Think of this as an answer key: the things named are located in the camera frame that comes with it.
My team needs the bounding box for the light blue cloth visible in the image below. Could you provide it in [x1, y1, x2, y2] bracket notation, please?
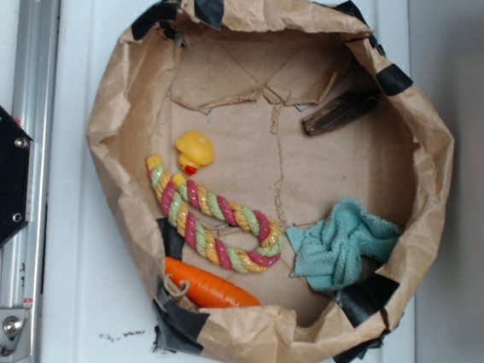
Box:
[286, 198, 402, 293]

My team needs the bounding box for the brown paper bag bin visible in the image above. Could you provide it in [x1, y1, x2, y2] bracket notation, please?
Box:
[87, 0, 454, 363]

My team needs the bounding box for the yellow rubber duck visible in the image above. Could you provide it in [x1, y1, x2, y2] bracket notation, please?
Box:
[175, 130, 215, 176]

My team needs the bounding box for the orange plastic carrot toy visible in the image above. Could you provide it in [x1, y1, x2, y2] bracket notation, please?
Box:
[165, 257, 261, 308]

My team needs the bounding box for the dark brown wooden block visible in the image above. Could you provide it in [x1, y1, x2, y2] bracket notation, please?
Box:
[302, 88, 382, 136]

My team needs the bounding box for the white plastic tray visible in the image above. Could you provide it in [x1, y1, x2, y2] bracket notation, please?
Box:
[39, 0, 415, 363]

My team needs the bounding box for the multicolour twisted rope toy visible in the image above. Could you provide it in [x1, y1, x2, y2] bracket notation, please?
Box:
[146, 155, 284, 274]

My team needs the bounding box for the metal corner bracket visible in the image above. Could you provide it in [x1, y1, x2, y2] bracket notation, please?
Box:
[0, 307, 32, 363]

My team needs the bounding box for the aluminium extrusion rail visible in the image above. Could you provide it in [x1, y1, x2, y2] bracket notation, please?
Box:
[0, 0, 61, 363]

